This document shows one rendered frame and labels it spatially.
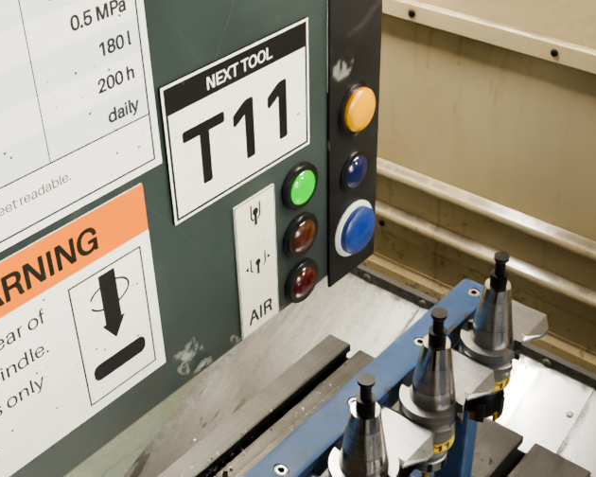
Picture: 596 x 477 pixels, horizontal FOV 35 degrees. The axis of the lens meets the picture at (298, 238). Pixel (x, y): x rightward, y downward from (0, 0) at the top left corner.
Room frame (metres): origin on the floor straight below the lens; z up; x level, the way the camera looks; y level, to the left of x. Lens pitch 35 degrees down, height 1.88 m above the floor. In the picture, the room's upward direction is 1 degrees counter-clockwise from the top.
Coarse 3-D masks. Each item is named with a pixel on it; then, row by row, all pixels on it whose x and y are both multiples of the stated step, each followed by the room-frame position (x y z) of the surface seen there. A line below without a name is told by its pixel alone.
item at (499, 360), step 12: (468, 324) 0.77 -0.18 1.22; (468, 336) 0.74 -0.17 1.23; (516, 336) 0.74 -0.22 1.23; (468, 348) 0.72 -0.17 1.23; (480, 348) 0.72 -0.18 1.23; (504, 348) 0.72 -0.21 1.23; (516, 348) 0.73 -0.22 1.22; (480, 360) 0.71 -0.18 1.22; (492, 360) 0.71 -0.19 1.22; (504, 360) 0.71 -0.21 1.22; (504, 372) 0.71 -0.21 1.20
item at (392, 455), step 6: (336, 450) 0.59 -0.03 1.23; (390, 450) 0.59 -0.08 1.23; (330, 456) 0.58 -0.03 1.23; (336, 456) 0.58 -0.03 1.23; (390, 456) 0.58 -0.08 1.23; (396, 456) 0.58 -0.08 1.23; (330, 462) 0.58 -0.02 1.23; (336, 462) 0.58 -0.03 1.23; (390, 462) 0.57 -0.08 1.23; (396, 462) 0.57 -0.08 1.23; (330, 468) 0.57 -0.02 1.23; (336, 468) 0.57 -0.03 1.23; (390, 468) 0.57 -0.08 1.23; (396, 468) 0.57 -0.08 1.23; (330, 474) 0.56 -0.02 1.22; (336, 474) 0.56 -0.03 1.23; (342, 474) 0.56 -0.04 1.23; (384, 474) 0.56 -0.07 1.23; (390, 474) 0.56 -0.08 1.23; (396, 474) 0.56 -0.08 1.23
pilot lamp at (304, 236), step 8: (304, 224) 0.43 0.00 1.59; (312, 224) 0.43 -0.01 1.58; (296, 232) 0.42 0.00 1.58; (304, 232) 0.43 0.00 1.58; (312, 232) 0.43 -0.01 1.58; (296, 240) 0.42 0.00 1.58; (304, 240) 0.42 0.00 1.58; (312, 240) 0.43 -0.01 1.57; (296, 248) 0.42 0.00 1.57; (304, 248) 0.42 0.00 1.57
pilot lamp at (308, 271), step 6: (306, 270) 0.43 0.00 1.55; (312, 270) 0.43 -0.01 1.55; (300, 276) 0.42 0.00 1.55; (306, 276) 0.43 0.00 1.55; (312, 276) 0.43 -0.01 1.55; (300, 282) 0.42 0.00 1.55; (306, 282) 0.43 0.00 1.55; (312, 282) 0.43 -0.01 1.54; (294, 288) 0.42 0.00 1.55; (300, 288) 0.42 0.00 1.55; (306, 288) 0.42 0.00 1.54; (294, 294) 0.42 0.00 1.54; (300, 294) 0.42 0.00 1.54; (306, 294) 0.43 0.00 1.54
